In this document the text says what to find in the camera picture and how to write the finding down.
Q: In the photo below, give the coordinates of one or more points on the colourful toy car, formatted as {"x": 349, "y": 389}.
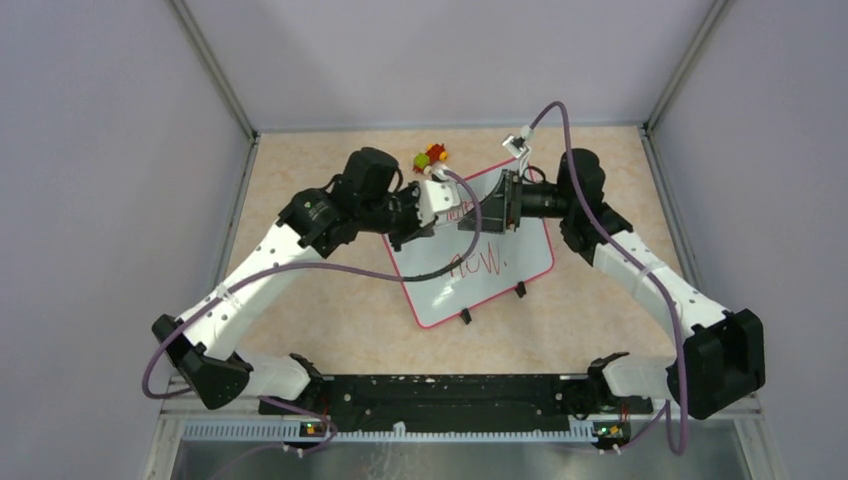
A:
{"x": 424, "y": 161}

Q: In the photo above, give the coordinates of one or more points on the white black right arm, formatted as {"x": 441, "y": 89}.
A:
{"x": 719, "y": 353}

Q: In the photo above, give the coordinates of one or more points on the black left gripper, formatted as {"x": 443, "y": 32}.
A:
{"x": 414, "y": 229}

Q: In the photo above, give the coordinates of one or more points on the pink framed whiteboard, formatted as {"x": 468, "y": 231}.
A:
{"x": 498, "y": 263}

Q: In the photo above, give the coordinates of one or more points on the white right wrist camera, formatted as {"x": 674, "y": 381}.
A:
{"x": 518, "y": 145}

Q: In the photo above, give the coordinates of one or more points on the red white marker pen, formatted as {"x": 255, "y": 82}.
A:
{"x": 446, "y": 223}

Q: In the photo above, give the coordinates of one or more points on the grey cable duct strip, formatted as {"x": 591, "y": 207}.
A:
{"x": 295, "y": 431}

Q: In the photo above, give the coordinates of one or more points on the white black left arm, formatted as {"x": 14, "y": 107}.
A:
{"x": 201, "y": 343}

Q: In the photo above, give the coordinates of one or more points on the black whiteboard clip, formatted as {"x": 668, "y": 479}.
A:
{"x": 521, "y": 289}
{"x": 466, "y": 316}

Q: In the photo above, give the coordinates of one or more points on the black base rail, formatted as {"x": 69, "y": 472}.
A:
{"x": 500, "y": 403}

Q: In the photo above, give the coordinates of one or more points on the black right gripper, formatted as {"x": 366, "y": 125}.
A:
{"x": 503, "y": 207}

